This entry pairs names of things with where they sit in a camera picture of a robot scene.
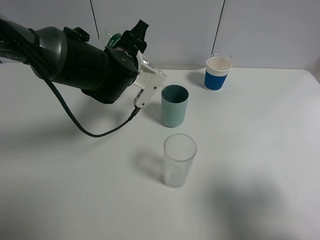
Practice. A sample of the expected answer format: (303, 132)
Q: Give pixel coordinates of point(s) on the teal plastic cup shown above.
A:
(174, 101)

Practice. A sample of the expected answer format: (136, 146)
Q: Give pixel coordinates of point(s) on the clear green-label plastic bottle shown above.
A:
(109, 40)

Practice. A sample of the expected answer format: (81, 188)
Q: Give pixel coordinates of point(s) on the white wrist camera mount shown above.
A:
(149, 80)

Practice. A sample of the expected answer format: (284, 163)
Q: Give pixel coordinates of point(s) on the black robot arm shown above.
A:
(68, 59)

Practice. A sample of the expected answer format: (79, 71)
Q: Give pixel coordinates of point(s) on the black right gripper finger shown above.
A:
(134, 40)

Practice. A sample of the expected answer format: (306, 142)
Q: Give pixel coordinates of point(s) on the clear glass behind paper cup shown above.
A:
(222, 55)

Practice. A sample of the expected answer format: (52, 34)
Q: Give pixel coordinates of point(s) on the clear tall glass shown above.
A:
(179, 151)

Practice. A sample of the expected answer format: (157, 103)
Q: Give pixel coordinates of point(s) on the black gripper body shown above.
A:
(119, 72)

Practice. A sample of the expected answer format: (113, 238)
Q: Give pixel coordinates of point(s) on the blue white paper cup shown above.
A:
(216, 72)

